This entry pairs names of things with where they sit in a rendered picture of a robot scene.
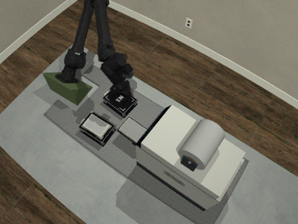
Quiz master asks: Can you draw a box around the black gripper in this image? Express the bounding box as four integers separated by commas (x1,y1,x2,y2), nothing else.
107,72,132,97

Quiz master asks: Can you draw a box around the white multi-well plate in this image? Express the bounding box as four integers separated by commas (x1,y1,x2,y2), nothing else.
83,114,110,138

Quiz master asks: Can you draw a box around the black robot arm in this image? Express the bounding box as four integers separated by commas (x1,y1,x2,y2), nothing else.
55,0,134,85

